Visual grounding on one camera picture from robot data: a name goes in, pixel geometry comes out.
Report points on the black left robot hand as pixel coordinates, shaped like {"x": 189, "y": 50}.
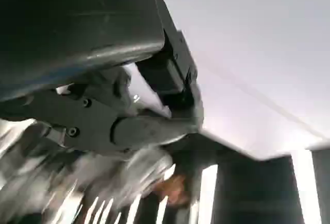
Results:
{"x": 77, "y": 28}

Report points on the dark desk panel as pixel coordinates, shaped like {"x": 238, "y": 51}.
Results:
{"x": 257, "y": 193}

